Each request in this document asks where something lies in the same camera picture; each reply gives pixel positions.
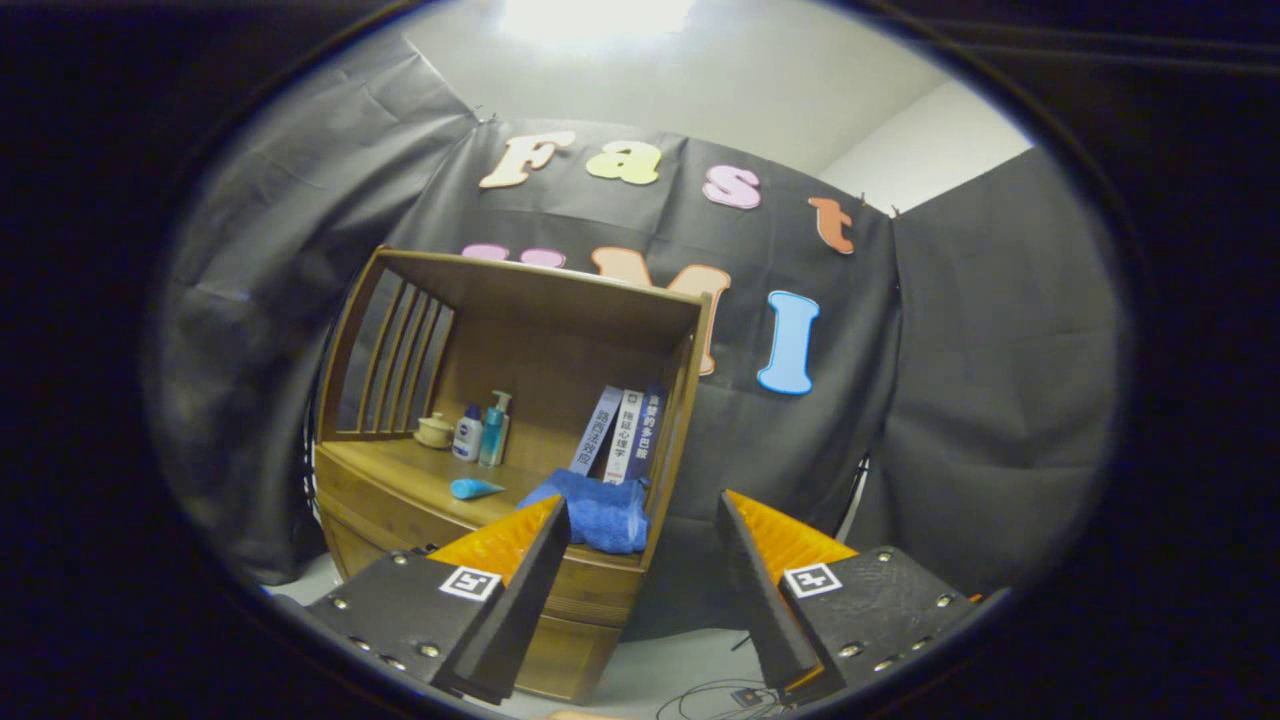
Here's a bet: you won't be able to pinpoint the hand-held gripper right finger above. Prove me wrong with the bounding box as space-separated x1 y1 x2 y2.
715 489 986 704

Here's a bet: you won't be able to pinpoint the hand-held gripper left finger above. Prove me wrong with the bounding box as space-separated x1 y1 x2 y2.
305 495 573 706

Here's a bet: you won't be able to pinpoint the wooden drawer with black knob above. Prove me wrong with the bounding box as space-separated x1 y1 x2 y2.
315 470 646 626

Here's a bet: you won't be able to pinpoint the wooden cabinet door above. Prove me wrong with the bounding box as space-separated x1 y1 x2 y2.
515 610 623 704

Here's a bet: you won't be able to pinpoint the wooden countertop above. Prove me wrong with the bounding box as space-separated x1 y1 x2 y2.
315 438 651 571

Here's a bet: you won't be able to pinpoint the wooden cabinet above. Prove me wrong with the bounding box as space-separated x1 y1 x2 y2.
312 245 714 704

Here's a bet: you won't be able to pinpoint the blue folded towel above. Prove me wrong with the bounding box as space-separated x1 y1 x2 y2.
517 468 651 556

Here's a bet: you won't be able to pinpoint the blue pump bottle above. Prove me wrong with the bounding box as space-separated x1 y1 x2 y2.
478 390 513 469

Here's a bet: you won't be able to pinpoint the white bottle with blue cap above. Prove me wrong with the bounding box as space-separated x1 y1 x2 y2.
452 404 484 463

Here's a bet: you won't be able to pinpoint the grey book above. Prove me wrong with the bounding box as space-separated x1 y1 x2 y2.
568 385 623 479

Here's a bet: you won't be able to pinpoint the white-spined book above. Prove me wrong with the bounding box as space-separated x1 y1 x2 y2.
603 389 646 486

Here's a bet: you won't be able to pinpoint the dark blue book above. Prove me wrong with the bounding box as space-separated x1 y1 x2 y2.
625 385 669 486

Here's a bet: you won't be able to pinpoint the black backdrop cloth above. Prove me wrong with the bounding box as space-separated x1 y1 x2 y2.
145 35 1126 641

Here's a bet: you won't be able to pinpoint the thin floor cables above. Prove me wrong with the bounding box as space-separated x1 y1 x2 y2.
655 678 791 719

